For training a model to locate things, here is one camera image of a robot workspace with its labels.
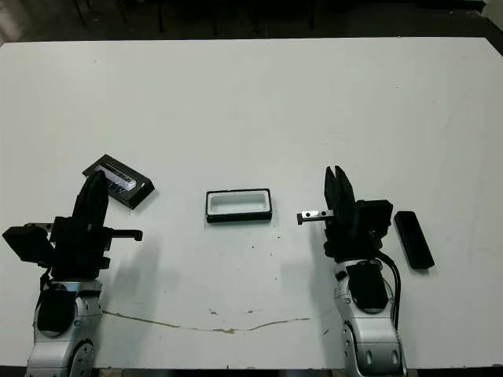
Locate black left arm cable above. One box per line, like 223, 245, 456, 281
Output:
37, 269, 54, 294

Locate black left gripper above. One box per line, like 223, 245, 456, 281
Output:
24, 171, 143, 280

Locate slim black camera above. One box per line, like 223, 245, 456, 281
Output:
394, 210, 435, 270

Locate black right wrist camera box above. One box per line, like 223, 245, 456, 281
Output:
354, 199, 394, 239

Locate black printed box lid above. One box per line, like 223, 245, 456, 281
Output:
82, 153, 157, 211

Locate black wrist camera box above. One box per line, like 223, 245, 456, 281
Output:
2, 225, 56, 269
354, 199, 394, 239

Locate black box with white insert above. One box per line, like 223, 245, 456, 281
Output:
204, 187, 277, 226

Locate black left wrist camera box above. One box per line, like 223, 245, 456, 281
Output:
2, 225, 56, 269

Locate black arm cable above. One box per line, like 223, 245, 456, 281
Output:
37, 269, 54, 294
376, 253, 402, 329

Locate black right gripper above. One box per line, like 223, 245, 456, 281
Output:
297, 165, 384, 263

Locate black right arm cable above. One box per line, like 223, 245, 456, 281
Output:
376, 253, 402, 329

